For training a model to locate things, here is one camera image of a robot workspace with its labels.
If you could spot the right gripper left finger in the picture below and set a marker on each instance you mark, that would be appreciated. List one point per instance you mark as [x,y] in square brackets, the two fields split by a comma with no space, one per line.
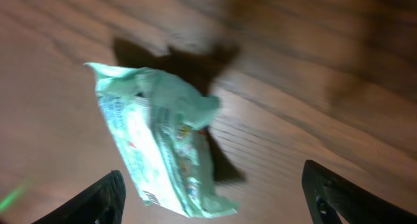
[101,203]

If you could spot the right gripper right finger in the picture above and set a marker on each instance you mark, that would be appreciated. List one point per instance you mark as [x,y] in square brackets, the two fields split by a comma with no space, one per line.
[330,197]

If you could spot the teal snack packet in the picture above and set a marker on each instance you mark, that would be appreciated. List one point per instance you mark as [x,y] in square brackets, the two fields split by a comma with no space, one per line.
[159,125]

